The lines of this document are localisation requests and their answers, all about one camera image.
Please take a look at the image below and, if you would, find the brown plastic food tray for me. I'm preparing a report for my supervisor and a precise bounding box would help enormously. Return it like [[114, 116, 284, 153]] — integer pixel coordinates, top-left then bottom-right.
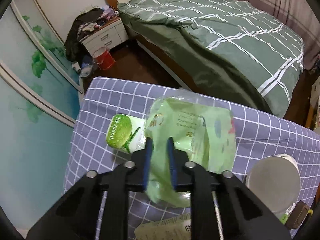
[[285, 200, 310, 230]]

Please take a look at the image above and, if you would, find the purple checked tablecloth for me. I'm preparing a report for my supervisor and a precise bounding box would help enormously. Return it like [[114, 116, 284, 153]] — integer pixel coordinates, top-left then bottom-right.
[[62, 76, 320, 240]]

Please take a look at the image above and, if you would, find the coconut water bottle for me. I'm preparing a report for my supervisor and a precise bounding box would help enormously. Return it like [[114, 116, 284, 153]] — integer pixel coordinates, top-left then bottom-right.
[[106, 114, 146, 154]]

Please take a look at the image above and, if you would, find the white round tub container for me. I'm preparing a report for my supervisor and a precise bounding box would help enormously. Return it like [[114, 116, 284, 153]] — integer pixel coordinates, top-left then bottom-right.
[[245, 154, 300, 217]]

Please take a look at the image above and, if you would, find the sliding wardrobe door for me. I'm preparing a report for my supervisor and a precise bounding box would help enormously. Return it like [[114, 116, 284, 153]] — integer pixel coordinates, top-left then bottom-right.
[[1, 0, 83, 230]]

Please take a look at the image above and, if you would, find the green plastic snack bag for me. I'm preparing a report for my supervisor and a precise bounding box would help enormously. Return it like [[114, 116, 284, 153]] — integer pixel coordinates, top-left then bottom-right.
[[144, 91, 236, 207]]

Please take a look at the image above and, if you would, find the white bedside cabinet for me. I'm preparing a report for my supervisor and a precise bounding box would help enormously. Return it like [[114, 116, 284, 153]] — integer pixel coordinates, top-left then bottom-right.
[[80, 17, 129, 56]]

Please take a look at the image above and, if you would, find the dark clothes pile on cabinet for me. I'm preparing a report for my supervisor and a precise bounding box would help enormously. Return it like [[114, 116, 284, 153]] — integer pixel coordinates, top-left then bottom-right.
[[65, 7, 116, 62]]

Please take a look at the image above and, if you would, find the green checked duvet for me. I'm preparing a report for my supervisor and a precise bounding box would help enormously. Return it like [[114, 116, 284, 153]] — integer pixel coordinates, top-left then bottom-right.
[[118, 0, 305, 118]]

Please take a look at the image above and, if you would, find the red bucket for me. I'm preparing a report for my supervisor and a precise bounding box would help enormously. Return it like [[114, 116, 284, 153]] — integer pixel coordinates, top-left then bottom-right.
[[93, 46, 116, 70]]

